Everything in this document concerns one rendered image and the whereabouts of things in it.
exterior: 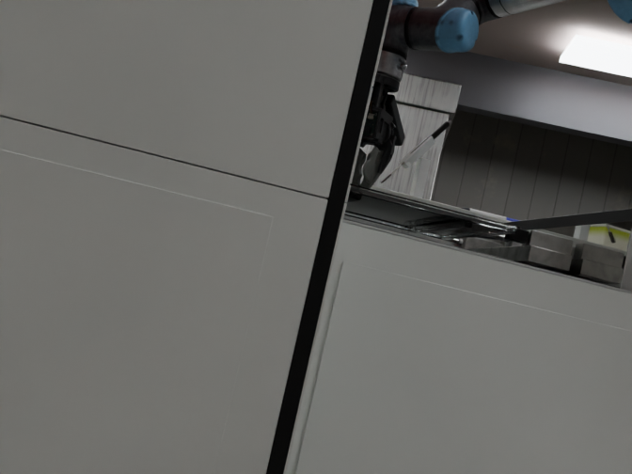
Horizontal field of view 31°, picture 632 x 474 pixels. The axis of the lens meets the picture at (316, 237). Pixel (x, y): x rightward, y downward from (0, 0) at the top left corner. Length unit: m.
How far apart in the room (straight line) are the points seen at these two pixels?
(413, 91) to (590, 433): 4.97
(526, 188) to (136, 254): 8.41
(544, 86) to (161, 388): 7.81
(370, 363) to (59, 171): 0.55
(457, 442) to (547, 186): 8.08
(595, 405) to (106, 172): 0.84
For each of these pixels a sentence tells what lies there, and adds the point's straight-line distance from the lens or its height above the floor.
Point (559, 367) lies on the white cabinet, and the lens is 1.78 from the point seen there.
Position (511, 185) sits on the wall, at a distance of 9.71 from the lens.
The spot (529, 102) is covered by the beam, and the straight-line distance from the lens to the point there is 9.04.
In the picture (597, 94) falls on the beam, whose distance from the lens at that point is 9.15.
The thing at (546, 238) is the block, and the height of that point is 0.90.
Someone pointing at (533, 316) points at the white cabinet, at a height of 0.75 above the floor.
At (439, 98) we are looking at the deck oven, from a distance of 6.66.
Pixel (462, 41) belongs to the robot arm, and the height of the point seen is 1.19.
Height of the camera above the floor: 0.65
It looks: 5 degrees up
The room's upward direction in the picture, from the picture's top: 13 degrees clockwise
